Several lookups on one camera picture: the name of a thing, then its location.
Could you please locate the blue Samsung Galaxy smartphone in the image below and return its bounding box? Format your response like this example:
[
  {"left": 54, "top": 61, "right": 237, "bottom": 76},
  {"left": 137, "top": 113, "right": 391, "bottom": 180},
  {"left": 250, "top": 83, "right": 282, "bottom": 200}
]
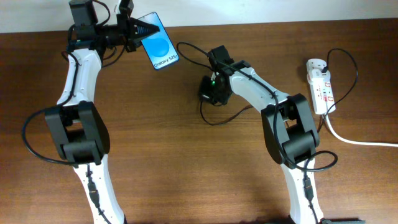
[{"left": 139, "top": 12, "right": 179, "bottom": 70}]

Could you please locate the black USB charging cable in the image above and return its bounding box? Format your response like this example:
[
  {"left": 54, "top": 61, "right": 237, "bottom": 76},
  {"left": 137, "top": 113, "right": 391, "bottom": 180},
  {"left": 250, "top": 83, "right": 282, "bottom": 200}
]
[{"left": 199, "top": 48, "right": 359, "bottom": 138}]

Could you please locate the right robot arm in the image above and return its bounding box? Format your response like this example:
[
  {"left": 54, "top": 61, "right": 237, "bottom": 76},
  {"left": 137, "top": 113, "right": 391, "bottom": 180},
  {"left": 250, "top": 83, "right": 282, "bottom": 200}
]
[{"left": 200, "top": 45, "right": 326, "bottom": 223}]

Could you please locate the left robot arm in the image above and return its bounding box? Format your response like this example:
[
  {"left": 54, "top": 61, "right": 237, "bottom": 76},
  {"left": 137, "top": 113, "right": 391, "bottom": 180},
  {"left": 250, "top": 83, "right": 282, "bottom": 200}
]
[{"left": 45, "top": 0, "right": 160, "bottom": 223}]

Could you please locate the white USB charger adapter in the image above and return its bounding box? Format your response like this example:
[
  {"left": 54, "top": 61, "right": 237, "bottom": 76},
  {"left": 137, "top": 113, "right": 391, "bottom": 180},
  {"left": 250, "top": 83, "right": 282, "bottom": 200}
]
[{"left": 306, "top": 58, "right": 331, "bottom": 84}]

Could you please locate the white power strip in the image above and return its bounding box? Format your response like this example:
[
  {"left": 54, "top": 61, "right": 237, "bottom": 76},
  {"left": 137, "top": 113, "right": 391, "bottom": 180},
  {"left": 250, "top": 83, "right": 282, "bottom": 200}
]
[{"left": 307, "top": 75, "right": 336, "bottom": 115}]

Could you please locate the white power strip cord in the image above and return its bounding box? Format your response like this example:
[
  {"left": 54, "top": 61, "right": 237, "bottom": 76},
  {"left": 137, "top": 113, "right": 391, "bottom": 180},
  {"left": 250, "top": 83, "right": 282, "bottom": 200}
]
[{"left": 323, "top": 113, "right": 398, "bottom": 148}]

